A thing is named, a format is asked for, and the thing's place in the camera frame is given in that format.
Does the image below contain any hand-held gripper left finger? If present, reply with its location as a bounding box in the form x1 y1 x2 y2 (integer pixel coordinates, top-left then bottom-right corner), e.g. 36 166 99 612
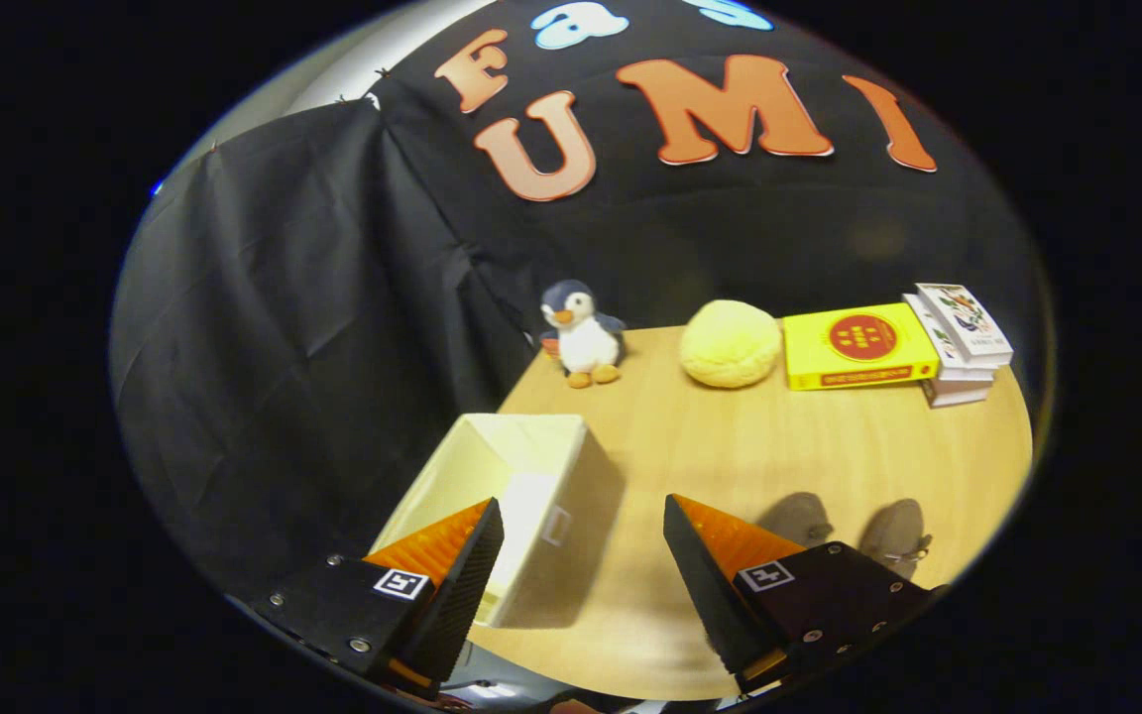
252 498 506 695

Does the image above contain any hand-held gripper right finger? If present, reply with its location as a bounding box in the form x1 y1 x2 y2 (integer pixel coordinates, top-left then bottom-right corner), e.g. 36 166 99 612
663 494 939 695

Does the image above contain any brown fuzzy shoe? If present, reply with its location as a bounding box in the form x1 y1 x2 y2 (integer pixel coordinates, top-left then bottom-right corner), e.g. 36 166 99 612
858 499 932 581
757 492 835 548

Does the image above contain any beige fabric storage box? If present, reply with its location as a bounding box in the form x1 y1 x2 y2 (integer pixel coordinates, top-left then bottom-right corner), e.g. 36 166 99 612
373 413 627 630

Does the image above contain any yellow plush bun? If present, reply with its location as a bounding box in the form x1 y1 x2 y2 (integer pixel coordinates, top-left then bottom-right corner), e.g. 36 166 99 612
680 299 783 390

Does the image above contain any penguin plush toy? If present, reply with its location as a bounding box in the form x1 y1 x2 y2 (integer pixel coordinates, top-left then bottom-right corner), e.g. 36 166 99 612
539 280 628 390

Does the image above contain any yellow book with red circle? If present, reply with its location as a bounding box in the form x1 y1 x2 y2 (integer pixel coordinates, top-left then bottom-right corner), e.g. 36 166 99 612
782 302 941 392

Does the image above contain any white book with dark spine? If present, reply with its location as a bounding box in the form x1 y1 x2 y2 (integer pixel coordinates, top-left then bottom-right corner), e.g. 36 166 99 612
923 375 991 409

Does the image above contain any black backdrop cloth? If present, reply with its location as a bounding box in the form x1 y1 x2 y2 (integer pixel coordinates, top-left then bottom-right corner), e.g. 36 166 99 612
110 0 1048 596

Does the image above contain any white paperback book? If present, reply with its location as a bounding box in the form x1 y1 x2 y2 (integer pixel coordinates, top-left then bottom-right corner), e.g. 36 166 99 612
903 294 996 383

